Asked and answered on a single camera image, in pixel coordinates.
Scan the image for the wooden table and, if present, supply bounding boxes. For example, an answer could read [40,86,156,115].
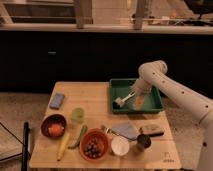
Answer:
[29,82,181,170]

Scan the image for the grey blue cloth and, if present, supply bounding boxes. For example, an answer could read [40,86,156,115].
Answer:
[112,122,138,141]

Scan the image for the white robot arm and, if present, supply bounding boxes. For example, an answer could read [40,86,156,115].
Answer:
[132,60,213,171]

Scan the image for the green cucumber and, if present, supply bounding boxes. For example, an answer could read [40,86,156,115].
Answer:
[68,125,88,149]

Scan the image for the white dish brush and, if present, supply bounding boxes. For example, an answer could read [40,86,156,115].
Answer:
[113,91,135,109]

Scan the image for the dark red bowl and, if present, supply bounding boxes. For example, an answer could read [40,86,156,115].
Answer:
[41,114,67,138]

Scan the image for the brown scrub block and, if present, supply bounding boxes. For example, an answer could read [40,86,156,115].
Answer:
[139,125,164,137]

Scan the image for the green plastic cup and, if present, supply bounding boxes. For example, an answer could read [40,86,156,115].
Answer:
[71,108,84,123]

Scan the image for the orange carrot piece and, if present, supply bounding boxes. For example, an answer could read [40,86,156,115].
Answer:
[48,124,63,137]

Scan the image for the white small bowl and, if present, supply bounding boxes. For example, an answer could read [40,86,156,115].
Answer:
[111,137,130,156]

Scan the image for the green plastic tray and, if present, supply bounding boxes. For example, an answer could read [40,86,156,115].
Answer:
[109,78,163,114]

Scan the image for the yellow banana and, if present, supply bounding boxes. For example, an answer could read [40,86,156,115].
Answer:
[57,132,70,161]

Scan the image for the black chair frame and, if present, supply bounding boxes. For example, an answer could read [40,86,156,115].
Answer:
[21,122,30,171]

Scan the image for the blue sponge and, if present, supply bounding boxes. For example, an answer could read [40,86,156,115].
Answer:
[49,93,65,109]

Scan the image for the orange bowl with grapes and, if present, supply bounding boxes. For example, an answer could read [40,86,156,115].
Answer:
[79,128,110,162]

